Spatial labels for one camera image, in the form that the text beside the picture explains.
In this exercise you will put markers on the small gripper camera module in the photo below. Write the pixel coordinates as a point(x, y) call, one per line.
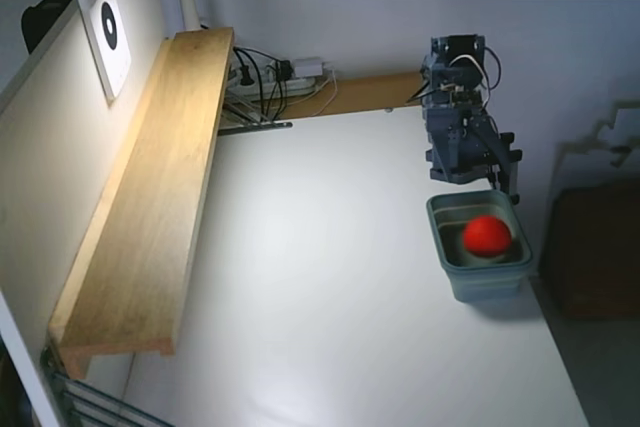
point(457, 94)

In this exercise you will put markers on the brown wooden back board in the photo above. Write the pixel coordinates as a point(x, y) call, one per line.
point(370, 94)

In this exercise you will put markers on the long wooden shelf plank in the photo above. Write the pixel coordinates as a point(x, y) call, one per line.
point(160, 187)

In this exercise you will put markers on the grey plastic container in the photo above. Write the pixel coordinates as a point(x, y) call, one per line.
point(480, 282)

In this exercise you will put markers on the black power adapter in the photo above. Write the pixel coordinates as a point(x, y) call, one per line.
point(285, 70)

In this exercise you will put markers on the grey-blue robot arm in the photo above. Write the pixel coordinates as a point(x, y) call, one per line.
point(457, 47)

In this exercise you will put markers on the dark brown wooden furniture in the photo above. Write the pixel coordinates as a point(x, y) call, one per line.
point(595, 252)

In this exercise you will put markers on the black metal rail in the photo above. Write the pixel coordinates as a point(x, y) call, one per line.
point(255, 127)

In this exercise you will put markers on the grey-blue gripper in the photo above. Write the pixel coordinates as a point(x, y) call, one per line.
point(451, 173)

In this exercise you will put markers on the red ball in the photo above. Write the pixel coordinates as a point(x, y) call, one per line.
point(486, 235)

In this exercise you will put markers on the white power adapter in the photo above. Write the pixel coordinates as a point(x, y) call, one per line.
point(306, 66)

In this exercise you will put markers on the cream partition board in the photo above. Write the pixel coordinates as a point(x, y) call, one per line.
point(40, 172)

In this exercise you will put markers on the black table clamp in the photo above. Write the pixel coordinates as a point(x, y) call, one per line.
point(511, 167)

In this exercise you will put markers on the aluminium frame profile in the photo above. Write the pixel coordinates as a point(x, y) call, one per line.
point(85, 397)

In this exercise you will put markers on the black power plug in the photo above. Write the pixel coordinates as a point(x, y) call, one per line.
point(245, 74)

